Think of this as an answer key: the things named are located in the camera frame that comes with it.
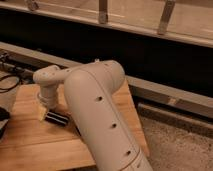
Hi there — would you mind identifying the black striped eraser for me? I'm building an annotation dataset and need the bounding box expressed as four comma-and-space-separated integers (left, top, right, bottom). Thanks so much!
45, 112, 69, 126

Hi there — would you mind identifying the metal bracket middle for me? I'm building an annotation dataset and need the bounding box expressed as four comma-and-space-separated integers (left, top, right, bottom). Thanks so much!
98, 0, 108, 24

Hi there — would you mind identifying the metal bracket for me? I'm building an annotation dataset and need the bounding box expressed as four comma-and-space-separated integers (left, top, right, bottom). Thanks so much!
157, 0, 176, 35
98, 0, 108, 24

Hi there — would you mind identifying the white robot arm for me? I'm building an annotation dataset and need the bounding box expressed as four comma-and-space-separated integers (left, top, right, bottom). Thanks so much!
33, 60, 153, 171

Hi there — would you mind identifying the black cable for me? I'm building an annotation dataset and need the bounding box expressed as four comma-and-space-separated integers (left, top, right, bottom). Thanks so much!
0, 74, 23, 94

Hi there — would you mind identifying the dark object at left edge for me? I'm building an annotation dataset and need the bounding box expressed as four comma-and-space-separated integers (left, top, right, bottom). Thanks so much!
0, 107, 10, 139

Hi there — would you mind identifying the metal bracket right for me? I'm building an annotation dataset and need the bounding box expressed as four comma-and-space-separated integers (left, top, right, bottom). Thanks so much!
157, 0, 176, 35

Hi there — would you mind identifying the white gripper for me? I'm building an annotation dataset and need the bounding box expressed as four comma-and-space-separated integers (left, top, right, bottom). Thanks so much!
38, 84, 58, 121

